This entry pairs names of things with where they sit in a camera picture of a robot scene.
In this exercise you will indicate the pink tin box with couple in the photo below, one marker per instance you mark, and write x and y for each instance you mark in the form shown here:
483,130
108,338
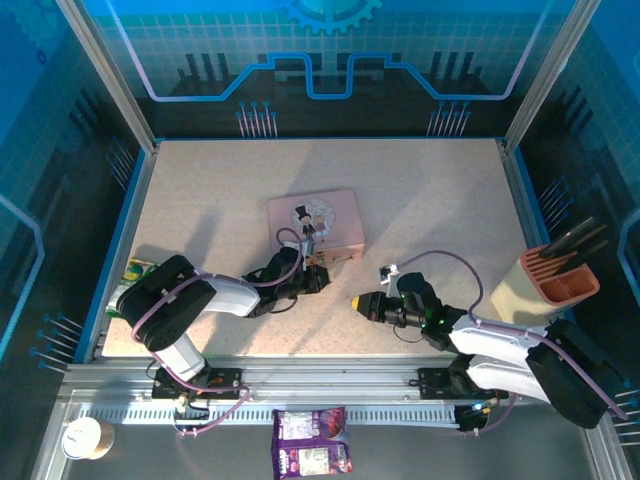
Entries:
340,220

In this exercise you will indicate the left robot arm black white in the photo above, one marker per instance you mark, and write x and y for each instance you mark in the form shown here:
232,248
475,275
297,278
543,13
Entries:
165,310

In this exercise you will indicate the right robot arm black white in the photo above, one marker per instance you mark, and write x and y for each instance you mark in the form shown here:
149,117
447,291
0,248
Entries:
525,350

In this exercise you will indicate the cream terracotta knife block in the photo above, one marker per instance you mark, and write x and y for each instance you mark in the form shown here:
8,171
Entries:
520,295

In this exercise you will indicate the green snack packet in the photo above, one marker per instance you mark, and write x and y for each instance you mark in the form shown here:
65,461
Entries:
134,272

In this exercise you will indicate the purple snack bag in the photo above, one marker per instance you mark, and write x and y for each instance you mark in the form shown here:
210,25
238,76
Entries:
310,442

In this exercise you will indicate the white paper cup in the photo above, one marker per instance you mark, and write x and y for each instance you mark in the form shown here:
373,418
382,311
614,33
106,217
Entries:
85,439

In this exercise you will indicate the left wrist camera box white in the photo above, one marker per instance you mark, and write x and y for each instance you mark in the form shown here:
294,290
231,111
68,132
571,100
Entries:
308,247

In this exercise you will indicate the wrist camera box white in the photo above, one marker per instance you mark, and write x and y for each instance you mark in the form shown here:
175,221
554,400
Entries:
308,247
387,274

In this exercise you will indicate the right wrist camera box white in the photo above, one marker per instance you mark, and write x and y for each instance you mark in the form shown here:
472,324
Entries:
387,274

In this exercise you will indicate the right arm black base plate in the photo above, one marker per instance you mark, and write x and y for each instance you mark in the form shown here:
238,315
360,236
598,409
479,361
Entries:
435,384

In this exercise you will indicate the aluminium frame rail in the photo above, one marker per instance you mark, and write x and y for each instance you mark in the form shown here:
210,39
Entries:
325,375

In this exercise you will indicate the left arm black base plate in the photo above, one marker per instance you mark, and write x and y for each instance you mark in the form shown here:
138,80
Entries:
225,385

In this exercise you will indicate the aluminium frame post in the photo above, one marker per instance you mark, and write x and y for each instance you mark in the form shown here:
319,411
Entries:
545,75
110,75

